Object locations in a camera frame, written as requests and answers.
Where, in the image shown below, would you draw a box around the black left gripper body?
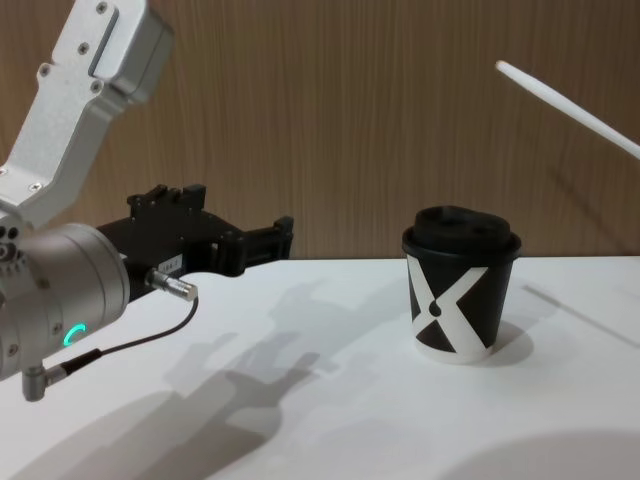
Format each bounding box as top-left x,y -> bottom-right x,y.
95,183 -> 247,304

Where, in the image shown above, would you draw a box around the black plastic cup lid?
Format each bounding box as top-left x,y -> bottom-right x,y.
401,204 -> 523,265

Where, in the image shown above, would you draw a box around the black white paper cup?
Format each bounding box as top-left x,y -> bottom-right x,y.
406,252 -> 514,366

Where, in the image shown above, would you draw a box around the thin white stick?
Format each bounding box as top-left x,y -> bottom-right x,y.
494,59 -> 640,162

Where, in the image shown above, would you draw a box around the thin dark cable silver plugs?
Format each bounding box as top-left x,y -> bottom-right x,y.
21,268 -> 201,402

